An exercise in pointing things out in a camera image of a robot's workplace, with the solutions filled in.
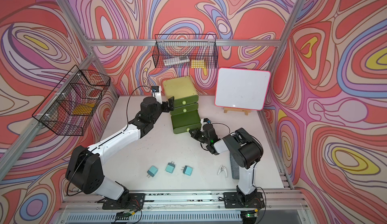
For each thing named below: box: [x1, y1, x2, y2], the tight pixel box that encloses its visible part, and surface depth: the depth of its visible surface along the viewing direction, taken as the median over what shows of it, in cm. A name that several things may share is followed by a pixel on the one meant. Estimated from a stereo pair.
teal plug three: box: [182, 165, 193, 177], surface depth 84 cm
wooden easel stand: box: [223, 106, 252, 116], surface depth 107 cm
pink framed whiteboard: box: [214, 67, 272, 111], surface depth 105 cm
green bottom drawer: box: [170, 109, 202, 135], surface depth 99 cm
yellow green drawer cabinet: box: [163, 76, 202, 135], surface depth 98 cm
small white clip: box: [217, 164, 228, 178], surface depth 84 cm
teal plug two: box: [165, 160, 176, 174], surface depth 85 cm
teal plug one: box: [146, 165, 159, 179], surface depth 84 cm
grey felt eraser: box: [229, 152, 240, 180], surface depth 83 cm
